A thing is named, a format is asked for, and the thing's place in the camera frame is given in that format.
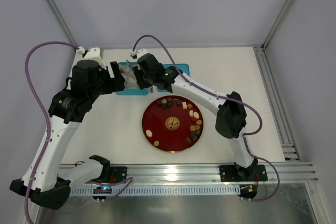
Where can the cream rectangular chocolate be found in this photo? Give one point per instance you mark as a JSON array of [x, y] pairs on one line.
[[184, 105]]

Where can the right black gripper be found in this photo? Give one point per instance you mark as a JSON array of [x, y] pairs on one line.
[[137, 77]]

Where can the white slotted cable duct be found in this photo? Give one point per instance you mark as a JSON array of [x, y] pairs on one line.
[[157, 190]]

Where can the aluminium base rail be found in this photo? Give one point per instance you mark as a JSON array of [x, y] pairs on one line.
[[288, 172]]

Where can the round red lacquer tray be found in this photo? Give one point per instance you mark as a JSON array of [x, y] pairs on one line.
[[171, 126]]

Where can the white oval chocolate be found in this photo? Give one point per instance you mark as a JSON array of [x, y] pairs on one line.
[[196, 115], [149, 133]]

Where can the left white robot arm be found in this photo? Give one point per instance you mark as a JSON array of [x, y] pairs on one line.
[[43, 184]]

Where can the white oval chocolate right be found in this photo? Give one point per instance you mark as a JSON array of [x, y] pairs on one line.
[[196, 115]]

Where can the teal box lid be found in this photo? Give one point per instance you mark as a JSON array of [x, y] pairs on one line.
[[182, 66]]

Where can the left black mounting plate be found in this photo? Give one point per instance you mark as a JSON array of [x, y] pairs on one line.
[[112, 175]]

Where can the teal chocolate box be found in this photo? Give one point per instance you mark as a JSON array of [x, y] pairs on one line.
[[131, 87]]

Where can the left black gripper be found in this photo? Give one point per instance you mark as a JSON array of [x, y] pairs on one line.
[[115, 74]]

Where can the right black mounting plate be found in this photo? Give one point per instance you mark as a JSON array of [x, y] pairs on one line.
[[235, 173]]

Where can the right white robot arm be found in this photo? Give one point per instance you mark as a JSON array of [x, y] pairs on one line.
[[228, 109]]

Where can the black mounting plate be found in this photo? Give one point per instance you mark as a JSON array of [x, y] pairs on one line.
[[235, 173], [112, 175]]

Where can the brown striped chocolate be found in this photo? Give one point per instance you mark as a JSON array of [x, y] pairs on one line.
[[188, 140]]

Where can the metal tongs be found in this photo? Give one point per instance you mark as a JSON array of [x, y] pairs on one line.
[[133, 64]]

